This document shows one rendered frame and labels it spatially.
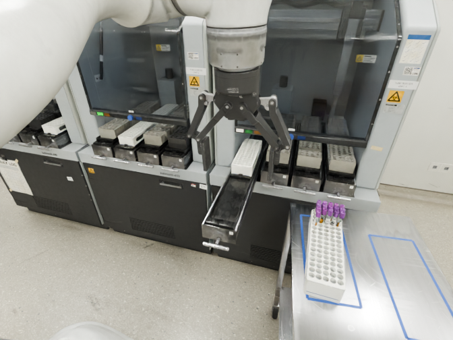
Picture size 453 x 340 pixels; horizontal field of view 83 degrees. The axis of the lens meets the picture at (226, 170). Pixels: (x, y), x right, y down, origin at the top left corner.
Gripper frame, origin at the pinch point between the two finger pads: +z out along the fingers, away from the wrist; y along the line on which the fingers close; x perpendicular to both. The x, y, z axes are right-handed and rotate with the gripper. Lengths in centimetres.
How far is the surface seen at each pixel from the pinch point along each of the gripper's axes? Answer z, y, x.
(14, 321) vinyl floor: 119, -128, -13
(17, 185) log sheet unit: 89, -190, 57
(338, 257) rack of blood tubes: 35.9, 27.7, 11.3
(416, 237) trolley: 43, 56, 32
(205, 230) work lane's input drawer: 45, -18, 18
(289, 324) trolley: 95, 19, 16
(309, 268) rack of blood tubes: 34.5, 19.4, 4.5
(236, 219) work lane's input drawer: 41.3, -7.0, 23.2
